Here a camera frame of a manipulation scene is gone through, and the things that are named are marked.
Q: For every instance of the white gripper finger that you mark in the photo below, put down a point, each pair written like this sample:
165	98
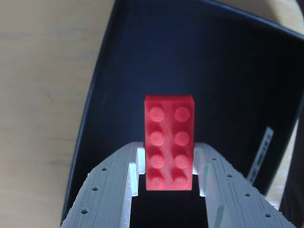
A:
107	197
235	202

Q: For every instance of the red lego block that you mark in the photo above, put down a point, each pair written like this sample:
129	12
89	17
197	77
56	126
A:
169	142

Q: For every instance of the black box bin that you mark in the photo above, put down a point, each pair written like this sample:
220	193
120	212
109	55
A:
190	59

